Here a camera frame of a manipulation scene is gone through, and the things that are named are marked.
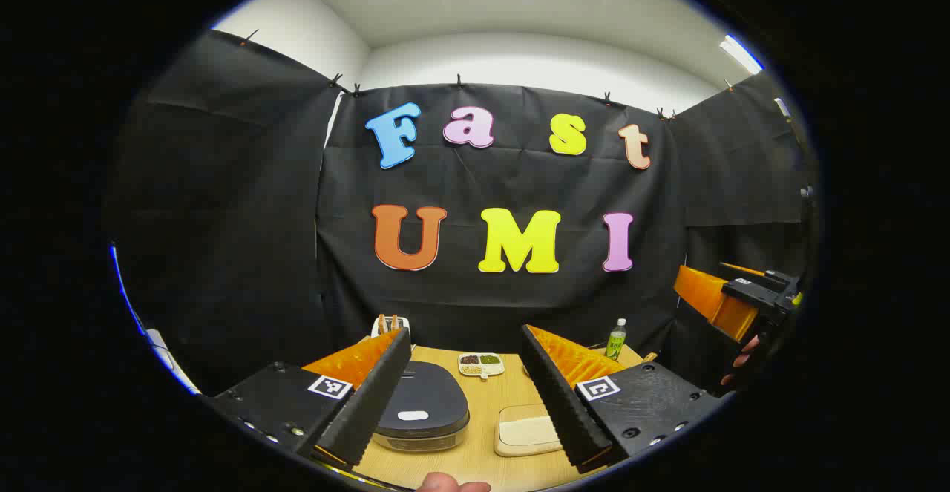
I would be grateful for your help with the green drink bottle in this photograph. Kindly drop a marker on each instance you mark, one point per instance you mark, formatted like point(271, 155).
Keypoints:
point(616, 343)

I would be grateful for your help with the black backdrop cloth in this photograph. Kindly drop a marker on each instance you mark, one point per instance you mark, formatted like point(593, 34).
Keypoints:
point(519, 180)

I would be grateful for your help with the row of black cloth clips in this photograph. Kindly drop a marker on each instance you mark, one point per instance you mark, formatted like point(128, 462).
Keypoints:
point(459, 81)

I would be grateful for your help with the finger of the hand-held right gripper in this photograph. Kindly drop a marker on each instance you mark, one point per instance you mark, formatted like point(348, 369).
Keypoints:
point(742, 269)
point(764, 292)

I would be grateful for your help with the clear tray of white rice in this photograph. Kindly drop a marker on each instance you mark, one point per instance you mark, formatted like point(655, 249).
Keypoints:
point(523, 429)

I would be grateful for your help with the white divided grain dish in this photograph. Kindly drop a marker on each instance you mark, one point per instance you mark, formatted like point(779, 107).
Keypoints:
point(481, 364)

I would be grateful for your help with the white toaster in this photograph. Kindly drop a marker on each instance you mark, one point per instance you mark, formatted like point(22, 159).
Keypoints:
point(401, 326)

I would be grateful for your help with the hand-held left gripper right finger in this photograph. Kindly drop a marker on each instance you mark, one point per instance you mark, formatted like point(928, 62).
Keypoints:
point(564, 403)

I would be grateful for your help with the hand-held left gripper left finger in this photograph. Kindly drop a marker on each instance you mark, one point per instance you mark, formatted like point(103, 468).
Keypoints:
point(371, 403)

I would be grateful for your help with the black and silver rice cooker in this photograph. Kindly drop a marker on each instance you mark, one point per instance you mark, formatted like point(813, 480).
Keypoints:
point(430, 395)

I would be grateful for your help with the small ceiling light panel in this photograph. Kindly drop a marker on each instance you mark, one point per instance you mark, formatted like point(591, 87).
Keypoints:
point(741, 54)

